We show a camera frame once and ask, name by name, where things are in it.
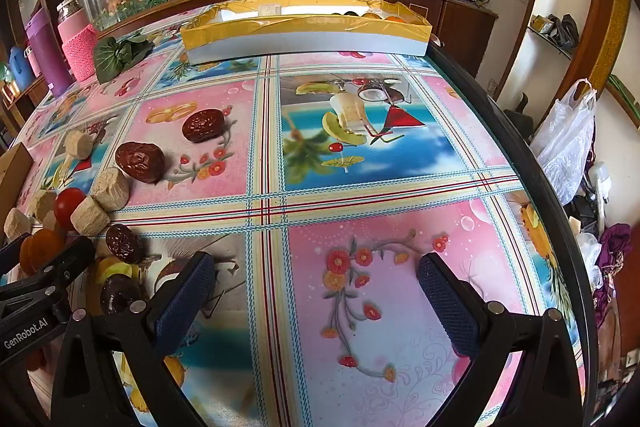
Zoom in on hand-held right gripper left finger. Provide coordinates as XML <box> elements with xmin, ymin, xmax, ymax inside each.
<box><xmin>50</xmin><ymin>251</ymin><xmax>217</xmax><ymax>427</ymax></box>

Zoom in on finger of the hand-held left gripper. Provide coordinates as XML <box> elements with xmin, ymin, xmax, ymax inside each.
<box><xmin>0</xmin><ymin>237</ymin><xmax>96</xmax><ymax>303</ymax></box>
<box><xmin>0</xmin><ymin>233</ymin><xmax>32</xmax><ymax>265</ymax></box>

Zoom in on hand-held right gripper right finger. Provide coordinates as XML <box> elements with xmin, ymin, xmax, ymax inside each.
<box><xmin>417</xmin><ymin>252</ymin><xmax>588</xmax><ymax>427</ymax></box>

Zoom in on beige round pastry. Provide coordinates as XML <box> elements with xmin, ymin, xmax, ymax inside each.
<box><xmin>65</xmin><ymin>130</ymin><xmax>96</xmax><ymax>162</ymax></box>
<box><xmin>70</xmin><ymin>198</ymin><xmax>111</xmax><ymax>238</ymax></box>
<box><xmin>90</xmin><ymin>167</ymin><xmax>131</xmax><ymax>212</ymax></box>
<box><xmin>4</xmin><ymin>208</ymin><xmax>33</xmax><ymax>240</ymax></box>

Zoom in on red tomato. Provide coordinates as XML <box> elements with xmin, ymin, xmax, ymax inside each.
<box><xmin>53</xmin><ymin>187</ymin><xmax>87</xmax><ymax>230</ymax></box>

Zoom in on dark brown embossed cake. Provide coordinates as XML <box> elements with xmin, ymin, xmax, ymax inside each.
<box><xmin>105</xmin><ymin>224</ymin><xmax>146</xmax><ymax>264</ymax></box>
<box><xmin>100</xmin><ymin>274</ymin><xmax>148</xmax><ymax>315</ymax></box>
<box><xmin>181</xmin><ymin>109</ymin><xmax>226</xmax><ymax>142</ymax></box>
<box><xmin>115</xmin><ymin>141</ymin><xmax>167</xmax><ymax>184</ymax></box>

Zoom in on brown cardboard box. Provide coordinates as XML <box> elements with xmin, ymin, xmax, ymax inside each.
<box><xmin>0</xmin><ymin>142</ymin><xmax>35</xmax><ymax>220</ymax></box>

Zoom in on printed floral tablecloth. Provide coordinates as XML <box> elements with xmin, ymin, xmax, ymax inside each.
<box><xmin>10</xmin><ymin>0</ymin><xmax>588</xmax><ymax>427</ymax></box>

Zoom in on purple cloth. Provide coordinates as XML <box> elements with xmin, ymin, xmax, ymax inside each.
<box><xmin>592</xmin><ymin>223</ymin><xmax>633</xmax><ymax>323</ymax></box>

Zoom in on blue plastic bottle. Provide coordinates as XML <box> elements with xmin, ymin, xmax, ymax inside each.
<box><xmin>7</xmin><ymin>47</ymin><xmax>36</xmax><ymax>94</ymax></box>

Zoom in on purple thermos bottle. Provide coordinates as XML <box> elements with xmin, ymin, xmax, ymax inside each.
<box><xmin>24</xmin><ymin>9</ymin><xmax>73</xmax><ymax>98</ymax></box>

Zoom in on black chair back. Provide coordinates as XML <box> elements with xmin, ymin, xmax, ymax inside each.
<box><xmin>502</xmin><ymin>93</ymin><xmax>536</xmax><ymax>132</ymax></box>

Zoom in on white plastic bag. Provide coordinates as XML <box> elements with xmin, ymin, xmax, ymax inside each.
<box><xmin>529</xmin><ymin>78</ymin><xmax>599</xmax><ymax>206</ymax></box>

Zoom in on jar with pink knitted sleeve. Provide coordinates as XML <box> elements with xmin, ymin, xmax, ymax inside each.
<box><xmin>56</xmin><ymin>0</ymin><xmax>101</xmax><ymax>82</ymax></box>

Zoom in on green leafy vegetable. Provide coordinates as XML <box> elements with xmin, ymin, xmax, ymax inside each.
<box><xmin>93</xmin><ymin>34</ymin><xmax>153</xmax><ymax>84</ymax></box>

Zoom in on wooden cabinet counter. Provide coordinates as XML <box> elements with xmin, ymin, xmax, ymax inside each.
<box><xmin>95</xmin><ymin>0</ymin><xmax>501</xmax><ymax>82</ymax></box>

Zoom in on long yellow taped box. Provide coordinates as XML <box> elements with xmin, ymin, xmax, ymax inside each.
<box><xmin>180</xmin><ymin>0</ymin><xmax>433</xmax><ymax>64</ymax></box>

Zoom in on dark items on shelf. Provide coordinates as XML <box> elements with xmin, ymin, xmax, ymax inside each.
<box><xmin>530</xmin><ymin>13</ymin><xmax>581</xmax><ymax>52</ymax></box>

